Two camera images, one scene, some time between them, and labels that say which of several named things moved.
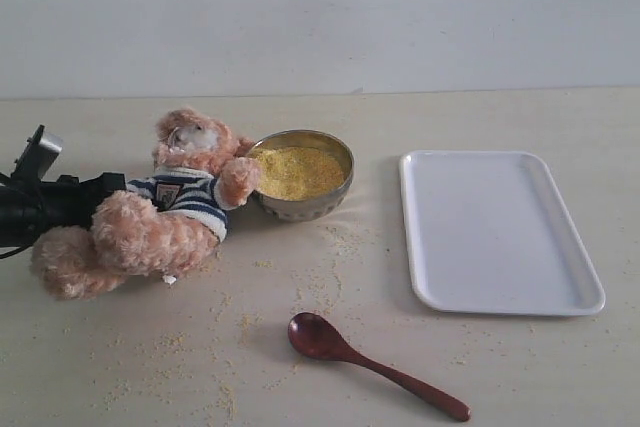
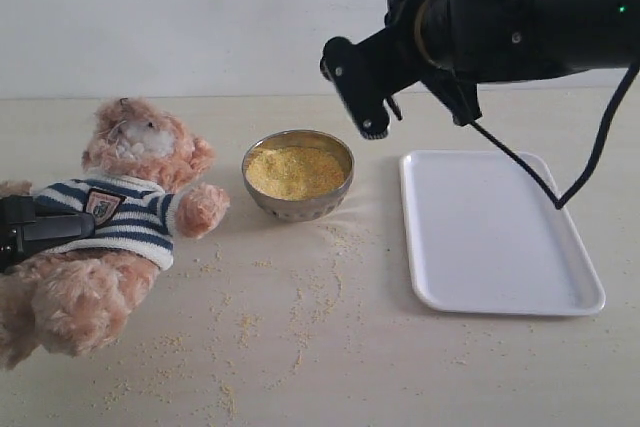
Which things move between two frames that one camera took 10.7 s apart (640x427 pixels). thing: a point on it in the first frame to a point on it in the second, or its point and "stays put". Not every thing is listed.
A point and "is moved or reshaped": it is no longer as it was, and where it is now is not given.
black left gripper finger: (93, 191) to (53, 231)
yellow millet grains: (298, 172) stays put
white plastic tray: (488, 233) stays put
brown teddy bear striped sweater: (166, 224) is moved or reshaped
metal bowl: (304, 174) stays put
